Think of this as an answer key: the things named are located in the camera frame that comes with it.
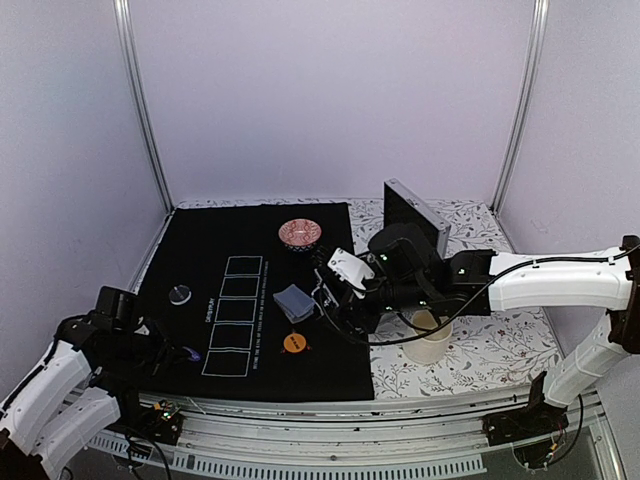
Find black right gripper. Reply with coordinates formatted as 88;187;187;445
316;261;432;343

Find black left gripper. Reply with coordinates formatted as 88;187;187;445
113;320;190;380

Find clear acrylic dealer button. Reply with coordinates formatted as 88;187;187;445
168;285;192;306

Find blue playing card deck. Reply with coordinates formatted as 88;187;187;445
273;284;316;324

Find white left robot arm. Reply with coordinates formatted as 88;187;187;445
1;286;183;479

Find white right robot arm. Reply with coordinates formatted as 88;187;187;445
311;223;639;436

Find white ceramic mug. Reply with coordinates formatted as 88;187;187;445
402;310;453;365

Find red patterned ceramic bowl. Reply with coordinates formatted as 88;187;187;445
278;218;322;253

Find black poker table mat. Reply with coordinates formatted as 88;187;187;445
136;203;374;402

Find floral white tablecloth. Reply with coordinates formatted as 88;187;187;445
172;197;561;400

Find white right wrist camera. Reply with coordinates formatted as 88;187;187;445
327;248;375;293

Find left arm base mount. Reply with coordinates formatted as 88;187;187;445
106;399;184;446

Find aluminium front rail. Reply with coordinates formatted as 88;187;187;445
62;387;635;479

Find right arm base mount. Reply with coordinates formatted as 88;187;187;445
482;372;569;470

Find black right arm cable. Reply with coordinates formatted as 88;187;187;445
319;249;640;347

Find left aluminium frame post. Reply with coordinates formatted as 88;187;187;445
113;0;174;215

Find aluminium frame post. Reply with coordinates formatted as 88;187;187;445
113;0;174;215
490;0;550;217

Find right aluminium frame post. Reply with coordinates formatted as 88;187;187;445
490;0;550;217

